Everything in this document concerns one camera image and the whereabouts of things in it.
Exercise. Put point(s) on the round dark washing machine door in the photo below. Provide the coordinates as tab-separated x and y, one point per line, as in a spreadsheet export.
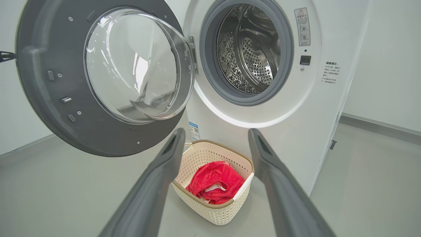
49	108

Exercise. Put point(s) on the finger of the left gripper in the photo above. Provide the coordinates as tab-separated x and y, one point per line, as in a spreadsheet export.
6	55

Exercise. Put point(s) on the white front-load washing machine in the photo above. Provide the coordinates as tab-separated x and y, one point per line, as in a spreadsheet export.
312	125

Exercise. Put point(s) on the blue energy label sticker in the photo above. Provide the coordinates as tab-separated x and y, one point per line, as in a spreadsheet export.
194	131

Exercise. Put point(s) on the black door lock socket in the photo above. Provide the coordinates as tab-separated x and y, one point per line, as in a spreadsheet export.
305	60

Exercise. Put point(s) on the black printed text label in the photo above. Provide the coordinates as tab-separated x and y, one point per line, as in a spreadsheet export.
330	72

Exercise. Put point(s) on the red warning sticker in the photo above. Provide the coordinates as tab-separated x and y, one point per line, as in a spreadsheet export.
302	26

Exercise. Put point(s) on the cream perforated laundry basket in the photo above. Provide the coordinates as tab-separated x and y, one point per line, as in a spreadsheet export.
210	210

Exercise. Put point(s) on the red garment white trim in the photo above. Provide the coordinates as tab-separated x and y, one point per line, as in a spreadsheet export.
217	174
215	198

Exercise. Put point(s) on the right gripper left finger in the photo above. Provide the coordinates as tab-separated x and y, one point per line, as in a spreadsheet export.
148	197

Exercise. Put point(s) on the steel washing machine drum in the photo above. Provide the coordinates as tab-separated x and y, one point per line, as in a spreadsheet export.
250	56

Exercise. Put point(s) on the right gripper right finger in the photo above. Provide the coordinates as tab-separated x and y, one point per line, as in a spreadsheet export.
286	197

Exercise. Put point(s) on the grey rubber door seal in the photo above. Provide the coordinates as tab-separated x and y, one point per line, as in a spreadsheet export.
286	65

